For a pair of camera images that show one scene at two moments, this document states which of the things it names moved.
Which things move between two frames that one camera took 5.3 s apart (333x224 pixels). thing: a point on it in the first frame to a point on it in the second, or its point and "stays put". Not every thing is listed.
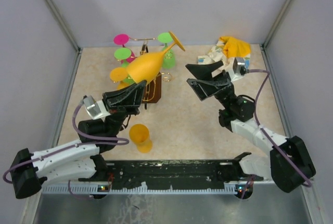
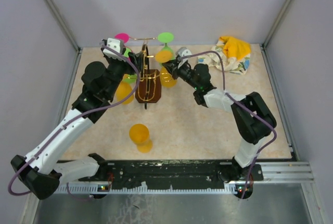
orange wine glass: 143,67 to 167,79
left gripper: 131,97 to 129,70
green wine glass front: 168,59 stays put
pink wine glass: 122,39 stays put
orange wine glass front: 139,135 stays put
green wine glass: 124,53 stays put
